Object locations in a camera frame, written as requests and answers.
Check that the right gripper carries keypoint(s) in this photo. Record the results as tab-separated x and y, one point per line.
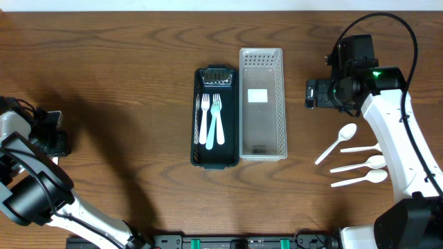
324	99

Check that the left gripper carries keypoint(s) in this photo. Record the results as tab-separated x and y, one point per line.
59	143

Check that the white plastic fork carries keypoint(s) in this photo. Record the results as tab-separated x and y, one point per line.
211	134
219	125
205	105

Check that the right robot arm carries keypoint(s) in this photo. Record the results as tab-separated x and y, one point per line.
358	86

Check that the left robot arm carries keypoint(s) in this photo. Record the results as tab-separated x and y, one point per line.
35	189

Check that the clear plastic basket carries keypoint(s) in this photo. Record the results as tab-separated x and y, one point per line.
262	128

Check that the white label in basket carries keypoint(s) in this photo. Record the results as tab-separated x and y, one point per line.
257	95

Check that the black plastic basket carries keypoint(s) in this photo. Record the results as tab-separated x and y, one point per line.
225	81

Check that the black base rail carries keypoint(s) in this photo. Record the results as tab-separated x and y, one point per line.
298	241

